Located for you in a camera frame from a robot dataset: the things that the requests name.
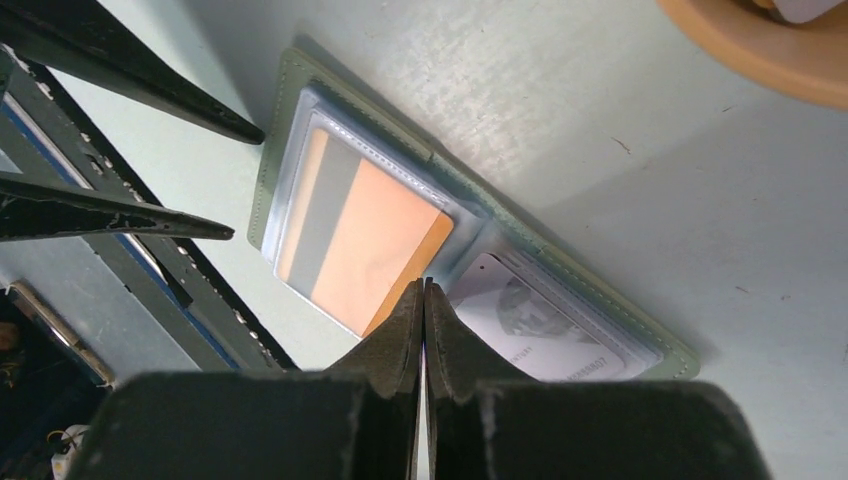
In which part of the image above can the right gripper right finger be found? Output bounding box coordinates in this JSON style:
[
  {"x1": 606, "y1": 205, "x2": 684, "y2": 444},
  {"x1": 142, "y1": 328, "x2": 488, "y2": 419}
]
[{"x1": 423, "y1": 280, "x2": 771, "y2": 479}]

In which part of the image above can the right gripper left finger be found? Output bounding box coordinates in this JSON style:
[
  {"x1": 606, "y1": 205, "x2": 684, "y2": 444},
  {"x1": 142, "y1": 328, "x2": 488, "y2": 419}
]
[{"x1": 70, "y1": 280, "x2": 424, "y2": 479}]

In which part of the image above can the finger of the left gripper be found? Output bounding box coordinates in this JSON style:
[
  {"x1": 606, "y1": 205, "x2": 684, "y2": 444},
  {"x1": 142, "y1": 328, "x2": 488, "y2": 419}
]
[
  {"x1": 1, "y1": 1, "x2": 265, "y2": 145},
  {"x1": 1, "y1": 172, "x2": 234, "y2": 242}
]

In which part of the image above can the white printed credit card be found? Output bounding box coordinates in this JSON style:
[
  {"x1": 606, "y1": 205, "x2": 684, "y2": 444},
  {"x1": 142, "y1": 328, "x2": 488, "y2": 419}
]
[{"x1": 448, "y1": 253, "x2": 637, "y2": 381}]

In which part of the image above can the stack of cards in tray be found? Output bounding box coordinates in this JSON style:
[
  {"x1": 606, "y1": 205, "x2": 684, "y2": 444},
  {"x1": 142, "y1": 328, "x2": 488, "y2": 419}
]
[{"x1": 753, "y1": 0, "x2": 845, "y2": 24}]

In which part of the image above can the orange oval tray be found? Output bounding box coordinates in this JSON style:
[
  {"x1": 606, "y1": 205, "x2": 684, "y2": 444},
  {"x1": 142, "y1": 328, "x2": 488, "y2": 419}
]
[{"x1": 657, "y1": 1, "x2": 847, "y2": 110}]

